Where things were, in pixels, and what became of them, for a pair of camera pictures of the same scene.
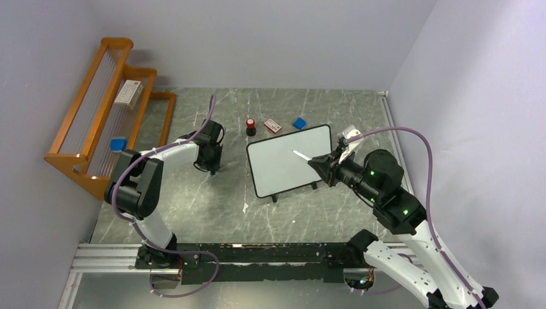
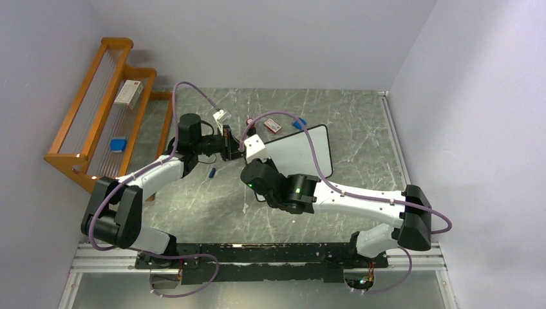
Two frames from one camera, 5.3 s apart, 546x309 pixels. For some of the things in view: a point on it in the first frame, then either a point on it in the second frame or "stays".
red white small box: (272, 125) stays
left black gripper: (214, 165) → (228, 149)
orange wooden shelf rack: (113, 110) stays
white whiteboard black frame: (275, 168) stays
